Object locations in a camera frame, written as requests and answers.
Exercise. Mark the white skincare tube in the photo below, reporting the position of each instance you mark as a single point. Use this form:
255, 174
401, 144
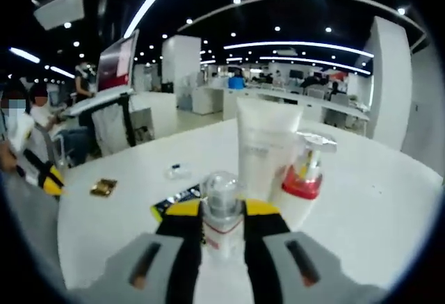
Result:
260, 151

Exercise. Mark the white pump bottle red collar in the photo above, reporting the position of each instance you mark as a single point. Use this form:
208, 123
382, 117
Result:
299, 196

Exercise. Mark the white ceiling unit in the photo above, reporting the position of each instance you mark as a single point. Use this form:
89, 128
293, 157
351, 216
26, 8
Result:
59, 10

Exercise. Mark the small white spray bottle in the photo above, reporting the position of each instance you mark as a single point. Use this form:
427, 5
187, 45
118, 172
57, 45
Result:
222, 220

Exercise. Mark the gold foil sachet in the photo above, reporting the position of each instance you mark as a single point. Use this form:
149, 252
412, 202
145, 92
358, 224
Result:
103, 187

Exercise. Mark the laptop with red screen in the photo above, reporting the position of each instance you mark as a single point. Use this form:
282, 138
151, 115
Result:
114, 64

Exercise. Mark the green black skincare packet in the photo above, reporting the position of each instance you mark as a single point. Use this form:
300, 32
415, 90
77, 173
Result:
174, 201

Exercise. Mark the long ceiling light strip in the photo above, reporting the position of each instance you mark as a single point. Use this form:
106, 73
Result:
299, 44

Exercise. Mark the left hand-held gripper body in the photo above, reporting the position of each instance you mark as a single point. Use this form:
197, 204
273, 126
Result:
21, 130

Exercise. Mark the blue box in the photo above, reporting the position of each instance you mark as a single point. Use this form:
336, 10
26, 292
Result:
237, 82

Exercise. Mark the white hanging cloth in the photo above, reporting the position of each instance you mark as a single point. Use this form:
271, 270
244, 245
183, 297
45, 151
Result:
109, 130

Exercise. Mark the white office desk row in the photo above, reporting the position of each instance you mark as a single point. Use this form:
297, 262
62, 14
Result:
278, 100

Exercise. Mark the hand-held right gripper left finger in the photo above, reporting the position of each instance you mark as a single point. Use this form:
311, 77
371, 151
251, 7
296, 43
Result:
180, 258

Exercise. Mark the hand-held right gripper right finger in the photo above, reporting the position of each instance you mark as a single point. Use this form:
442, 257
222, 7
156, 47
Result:
264, 258

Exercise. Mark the small clear plastic bag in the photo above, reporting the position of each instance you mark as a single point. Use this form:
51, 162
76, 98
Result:
178, 172

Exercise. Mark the person's left hand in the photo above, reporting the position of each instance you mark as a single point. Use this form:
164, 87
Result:
7, 158

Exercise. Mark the black laptop stand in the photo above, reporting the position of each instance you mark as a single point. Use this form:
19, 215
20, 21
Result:
127, 119

